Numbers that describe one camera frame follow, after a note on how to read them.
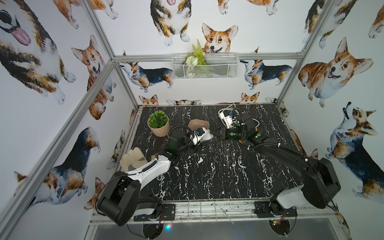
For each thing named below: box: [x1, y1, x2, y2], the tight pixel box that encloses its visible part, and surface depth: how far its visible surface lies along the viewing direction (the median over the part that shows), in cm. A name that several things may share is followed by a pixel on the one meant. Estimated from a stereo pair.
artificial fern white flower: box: [185, 39, 208, 78], surface depth 85 cm
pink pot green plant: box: [147, 110, 170, 137], surface depth 99 cm
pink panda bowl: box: [188, 119, 210, 131], surface depth 106 cm
